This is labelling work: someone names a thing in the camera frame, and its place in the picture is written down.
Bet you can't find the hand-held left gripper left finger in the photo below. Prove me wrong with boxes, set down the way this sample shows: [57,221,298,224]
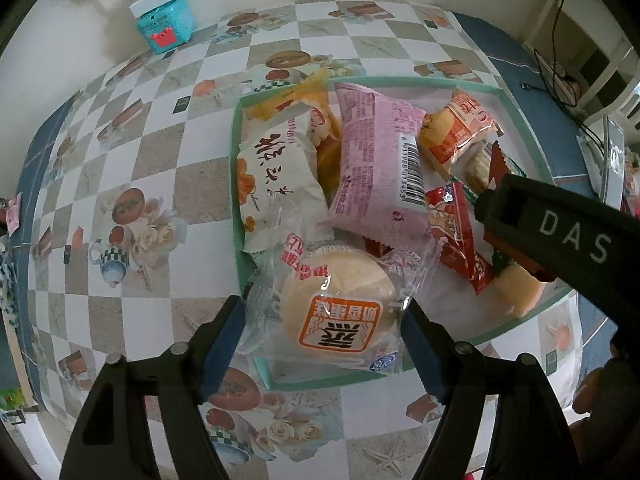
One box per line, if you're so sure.
[60,295,248,480]

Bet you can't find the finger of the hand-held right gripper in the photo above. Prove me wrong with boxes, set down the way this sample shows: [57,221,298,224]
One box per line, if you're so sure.
[487,232,557,283]
[474,174,531,241]

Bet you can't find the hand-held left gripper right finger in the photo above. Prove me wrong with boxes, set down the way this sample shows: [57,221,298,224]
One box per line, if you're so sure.
[400,297,576,480]

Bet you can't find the pale yellow cake packet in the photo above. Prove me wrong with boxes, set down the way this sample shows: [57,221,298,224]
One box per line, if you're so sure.
[492,262,548,318]

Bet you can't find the clear cracker packet green edges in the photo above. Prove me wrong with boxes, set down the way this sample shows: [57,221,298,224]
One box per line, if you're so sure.
[462,142,501,193]

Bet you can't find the white box with teal rim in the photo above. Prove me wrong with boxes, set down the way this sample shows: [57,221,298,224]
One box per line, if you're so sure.
[230,76,576,393]

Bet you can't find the cream orange roll cake packet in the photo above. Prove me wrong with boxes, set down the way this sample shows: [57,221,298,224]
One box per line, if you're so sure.
[417,89,503,166]

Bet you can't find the round bun clear packet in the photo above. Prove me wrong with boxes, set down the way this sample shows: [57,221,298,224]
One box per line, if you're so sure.
[237,232,441,376]

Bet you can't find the pink snack packet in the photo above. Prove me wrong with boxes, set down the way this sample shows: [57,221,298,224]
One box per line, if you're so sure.
[320,82,431,241]

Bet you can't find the white pastry packet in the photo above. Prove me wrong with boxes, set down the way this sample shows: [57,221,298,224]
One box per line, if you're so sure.
[235,107,331,253]

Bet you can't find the yellow soft bread packet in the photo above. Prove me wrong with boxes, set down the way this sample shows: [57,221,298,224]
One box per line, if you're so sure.
[242,67,346,196]

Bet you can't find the white flat device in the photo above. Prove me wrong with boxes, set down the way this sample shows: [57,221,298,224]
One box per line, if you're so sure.
[579,114,626,203]

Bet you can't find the white wooden furniture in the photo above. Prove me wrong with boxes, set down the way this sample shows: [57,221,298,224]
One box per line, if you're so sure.
[522,0,640,128]

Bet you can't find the beige paper strip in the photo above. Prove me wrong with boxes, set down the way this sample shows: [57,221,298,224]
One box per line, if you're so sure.
[5,305,38,406]

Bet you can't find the green yellow package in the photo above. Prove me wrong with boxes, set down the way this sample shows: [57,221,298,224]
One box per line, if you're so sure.
[0,385,26,411]

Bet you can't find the crumpled blue white wrapper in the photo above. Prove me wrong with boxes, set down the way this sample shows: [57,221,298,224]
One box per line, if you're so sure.
[0,240,21,321]

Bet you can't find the small pink candy packet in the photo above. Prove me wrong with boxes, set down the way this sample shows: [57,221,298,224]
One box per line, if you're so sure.
[0,192,23,233]

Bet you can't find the teal toy box red crown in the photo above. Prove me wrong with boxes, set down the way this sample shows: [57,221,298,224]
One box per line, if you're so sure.
[132,0,195,55]

